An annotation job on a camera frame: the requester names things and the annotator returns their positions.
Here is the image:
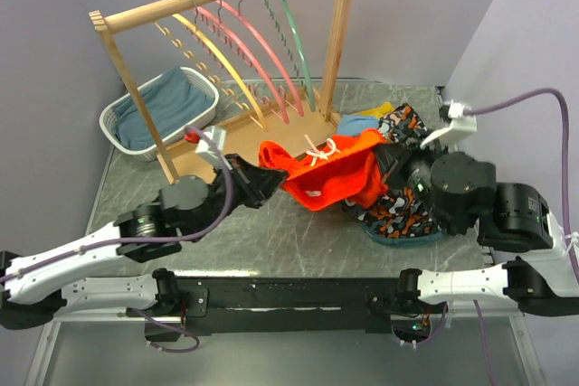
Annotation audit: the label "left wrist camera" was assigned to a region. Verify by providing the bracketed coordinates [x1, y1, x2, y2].
[185, 126, 226, 167]

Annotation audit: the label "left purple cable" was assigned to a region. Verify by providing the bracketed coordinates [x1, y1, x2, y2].
[0, 126, 234, 286]

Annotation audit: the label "pink hanger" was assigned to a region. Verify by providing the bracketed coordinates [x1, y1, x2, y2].
[214, 0, 303, 124]
[196, 0, 298, 124]

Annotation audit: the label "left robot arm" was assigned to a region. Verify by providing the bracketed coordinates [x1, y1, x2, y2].
[1, 154, 289, 330]

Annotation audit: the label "pink hanger left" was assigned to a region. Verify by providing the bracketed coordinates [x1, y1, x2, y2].
[196, 0, 298, 124]

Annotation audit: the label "white laundry basket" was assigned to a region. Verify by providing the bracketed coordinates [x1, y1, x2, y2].
[100, 67, 220, 162]

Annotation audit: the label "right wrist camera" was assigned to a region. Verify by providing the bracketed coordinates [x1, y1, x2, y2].
[420, 100, 477, 149]

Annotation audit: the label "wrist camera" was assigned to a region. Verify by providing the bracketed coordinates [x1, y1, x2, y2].
[185, 126, 226, 167]
[420, 100, 477, 149]

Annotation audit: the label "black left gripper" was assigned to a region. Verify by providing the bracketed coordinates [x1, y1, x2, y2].
[188, 152, 289, 241]

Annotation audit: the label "yellow hanger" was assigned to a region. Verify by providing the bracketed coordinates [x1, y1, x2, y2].
[154, 5, 270, 132]

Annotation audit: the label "green hanger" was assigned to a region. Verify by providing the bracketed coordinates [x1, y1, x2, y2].
[262, 0, 317, 112]

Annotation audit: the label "camouflage patterned shorts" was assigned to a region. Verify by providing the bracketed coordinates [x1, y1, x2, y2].
[340, 103, 441, 238]

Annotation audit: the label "orange shorts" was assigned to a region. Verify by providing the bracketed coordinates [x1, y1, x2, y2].
[259, 129, 387, 212]

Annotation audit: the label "blue-grey cloth in basket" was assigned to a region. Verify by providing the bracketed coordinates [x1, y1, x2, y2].
[111, 67, 218, 152]

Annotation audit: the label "teal round tray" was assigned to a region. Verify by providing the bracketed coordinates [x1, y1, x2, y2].
[359, 222, 445, 249]

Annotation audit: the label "wooden clothes rack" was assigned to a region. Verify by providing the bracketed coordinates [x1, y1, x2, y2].
[90, 0, 352, 182]

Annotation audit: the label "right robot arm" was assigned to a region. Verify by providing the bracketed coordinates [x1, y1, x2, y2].
[375, 144, 578, 317]

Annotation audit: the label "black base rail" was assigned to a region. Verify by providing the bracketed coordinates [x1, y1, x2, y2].
[147, 272, 445, 336]

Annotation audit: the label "yellow garment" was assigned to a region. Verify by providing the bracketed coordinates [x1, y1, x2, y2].
[356, 102, 394, 118]

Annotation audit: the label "light blue garment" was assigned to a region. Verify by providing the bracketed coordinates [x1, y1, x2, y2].
[336, 115, 379, 137]

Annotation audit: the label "pink hanger right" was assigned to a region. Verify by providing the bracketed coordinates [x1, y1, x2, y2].
[214, 0, 303, 124]

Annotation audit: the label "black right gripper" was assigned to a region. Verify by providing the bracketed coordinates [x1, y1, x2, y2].
[367, 124, 451, 232]

